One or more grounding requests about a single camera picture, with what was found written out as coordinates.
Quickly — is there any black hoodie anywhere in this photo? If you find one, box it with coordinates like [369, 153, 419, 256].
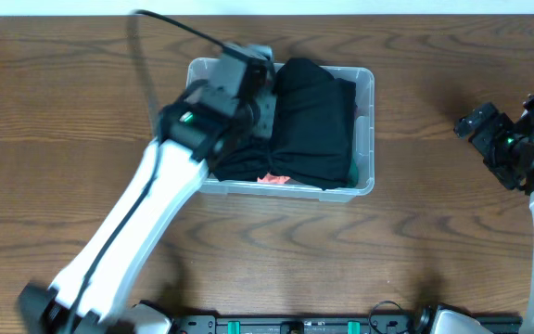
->
[213, 58, 356, 190]

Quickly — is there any clear plastic storage bin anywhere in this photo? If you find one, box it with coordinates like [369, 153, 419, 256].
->
[199, 65, 375, 202]

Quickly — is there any coral pink garment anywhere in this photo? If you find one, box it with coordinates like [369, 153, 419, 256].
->
[257, 173, 290, 185]

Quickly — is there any dark green garment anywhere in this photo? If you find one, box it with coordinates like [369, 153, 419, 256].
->
[346, 160, 359, 188]

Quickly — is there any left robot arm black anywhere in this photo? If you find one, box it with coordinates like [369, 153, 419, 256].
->
[18, 58, 274, 333]

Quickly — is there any black mounting rail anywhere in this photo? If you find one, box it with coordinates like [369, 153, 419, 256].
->
[127, 301, 523, 334]

